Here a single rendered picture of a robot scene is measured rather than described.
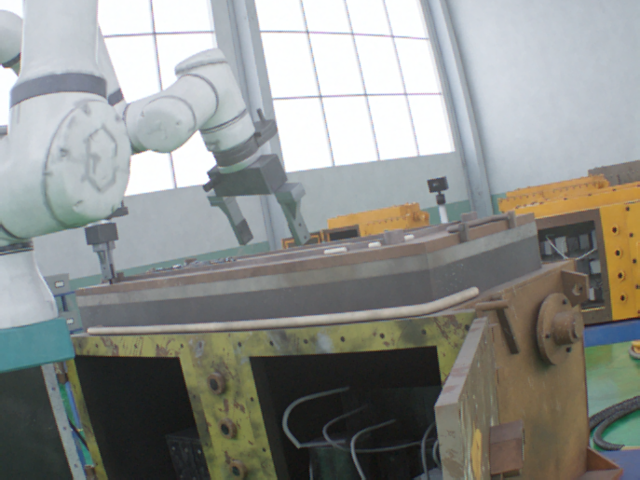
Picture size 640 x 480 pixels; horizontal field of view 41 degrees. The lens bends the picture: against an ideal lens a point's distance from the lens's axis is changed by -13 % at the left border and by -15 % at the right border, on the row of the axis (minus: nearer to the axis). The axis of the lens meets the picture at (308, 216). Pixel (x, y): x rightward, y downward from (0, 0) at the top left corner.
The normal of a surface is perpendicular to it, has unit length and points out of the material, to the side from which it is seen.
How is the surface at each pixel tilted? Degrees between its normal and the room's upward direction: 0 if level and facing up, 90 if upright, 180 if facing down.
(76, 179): 98
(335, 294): 90
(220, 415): 90
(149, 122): 106
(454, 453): 90
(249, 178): 114
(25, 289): 68
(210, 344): 90
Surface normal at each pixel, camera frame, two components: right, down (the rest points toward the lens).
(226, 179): -0.57, 0.51
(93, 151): 0.84, -0.10
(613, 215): -0.67, 0.12
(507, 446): -0.29, -0.51
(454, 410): -0.23, 0.04
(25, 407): 0.53, -0.10
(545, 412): 0.71, -0.13
